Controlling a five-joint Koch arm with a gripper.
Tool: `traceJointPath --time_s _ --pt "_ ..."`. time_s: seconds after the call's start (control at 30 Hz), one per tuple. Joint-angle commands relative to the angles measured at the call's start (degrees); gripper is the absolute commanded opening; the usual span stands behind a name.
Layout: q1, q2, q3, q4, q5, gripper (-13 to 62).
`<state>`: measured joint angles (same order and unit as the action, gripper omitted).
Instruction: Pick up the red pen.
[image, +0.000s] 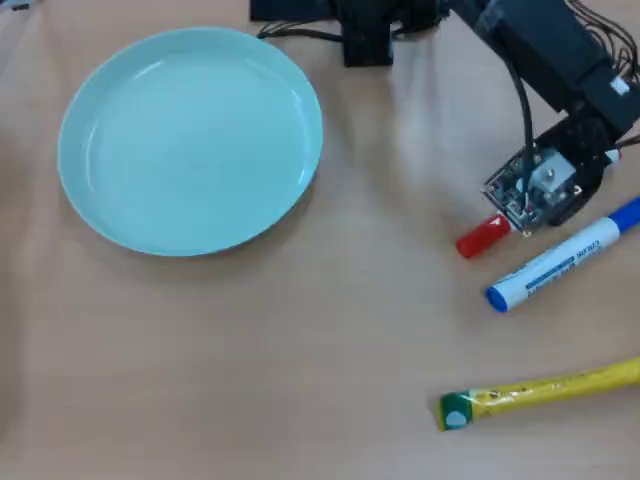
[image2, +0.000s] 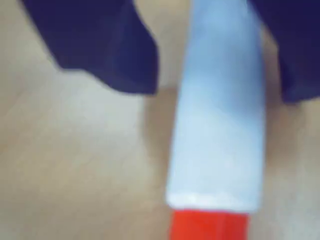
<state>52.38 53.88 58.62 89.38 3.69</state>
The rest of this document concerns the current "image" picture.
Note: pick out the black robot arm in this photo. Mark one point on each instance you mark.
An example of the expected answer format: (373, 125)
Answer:
(540, 50)

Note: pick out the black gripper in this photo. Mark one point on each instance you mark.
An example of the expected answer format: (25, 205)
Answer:
(587, 140)

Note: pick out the yellow stick packet green end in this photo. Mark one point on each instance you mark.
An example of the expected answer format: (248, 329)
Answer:
(540, 390)

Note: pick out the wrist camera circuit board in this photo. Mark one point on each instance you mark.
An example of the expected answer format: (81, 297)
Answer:
(540, 185)

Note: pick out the red cap white marker pen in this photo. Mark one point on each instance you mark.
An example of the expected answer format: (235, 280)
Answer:
(482, 237)

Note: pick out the light teal round plate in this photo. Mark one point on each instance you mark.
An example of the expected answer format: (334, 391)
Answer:
(190, 142)

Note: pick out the blue cap white marker pen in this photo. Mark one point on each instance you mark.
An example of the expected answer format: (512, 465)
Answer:
(560, 262)

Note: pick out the dark object at table edge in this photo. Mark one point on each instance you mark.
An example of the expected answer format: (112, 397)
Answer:
(17, 5)

